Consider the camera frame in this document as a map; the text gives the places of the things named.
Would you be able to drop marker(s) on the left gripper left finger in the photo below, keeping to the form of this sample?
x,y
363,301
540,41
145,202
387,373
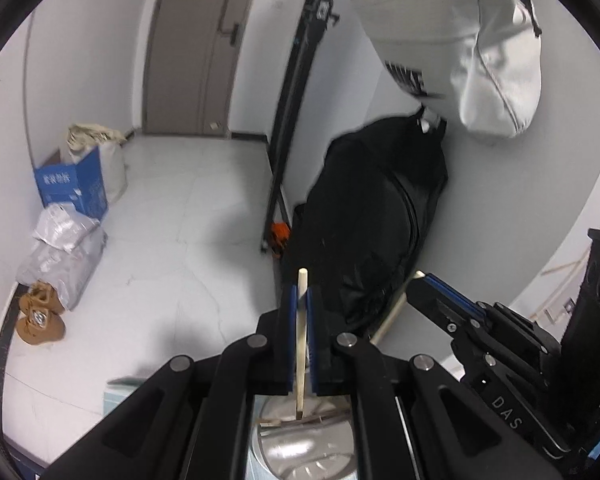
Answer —
x,y
191,419

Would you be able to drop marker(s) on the teal plaid tablecloth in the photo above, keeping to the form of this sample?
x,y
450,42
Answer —
x,y
117,390

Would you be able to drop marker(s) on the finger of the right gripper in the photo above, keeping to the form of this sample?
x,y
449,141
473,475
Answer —
x,y
456,298
436,305

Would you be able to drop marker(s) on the beige canvas tote bag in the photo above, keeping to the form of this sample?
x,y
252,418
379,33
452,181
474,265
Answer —
x,y
81,139

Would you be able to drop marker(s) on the grey plastic parcel bag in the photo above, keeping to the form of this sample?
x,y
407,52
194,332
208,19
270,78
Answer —
x,y
67,272

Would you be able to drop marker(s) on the grey-brown entrance door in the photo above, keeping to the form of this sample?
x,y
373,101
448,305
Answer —
x,y
191,58

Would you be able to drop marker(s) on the white plastic parcel bag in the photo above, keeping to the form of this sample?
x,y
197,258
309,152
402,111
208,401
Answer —
x,y
62,227

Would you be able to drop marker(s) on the black metal coat rack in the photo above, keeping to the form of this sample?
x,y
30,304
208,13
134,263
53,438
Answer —
x,y
315,18

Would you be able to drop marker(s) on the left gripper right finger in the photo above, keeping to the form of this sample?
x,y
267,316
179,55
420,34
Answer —
x,y
411,418

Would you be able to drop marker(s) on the orange object on floor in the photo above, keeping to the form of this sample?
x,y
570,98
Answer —
x,y
279,238

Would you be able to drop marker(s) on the brown suede shoe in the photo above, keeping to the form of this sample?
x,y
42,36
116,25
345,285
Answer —
x,y
40,295
40,326

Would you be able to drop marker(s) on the white hanging shoulder bag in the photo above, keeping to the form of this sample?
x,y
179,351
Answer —
x,y
475,63

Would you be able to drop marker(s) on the blue cardboard box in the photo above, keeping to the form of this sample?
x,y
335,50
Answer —
x,y
79,184

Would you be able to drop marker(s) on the black hanging backpack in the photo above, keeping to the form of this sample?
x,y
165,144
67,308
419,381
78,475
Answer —
x,y
362,227

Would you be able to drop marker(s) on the white oval utensil holder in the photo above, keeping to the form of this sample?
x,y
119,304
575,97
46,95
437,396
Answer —
x,y
319,446

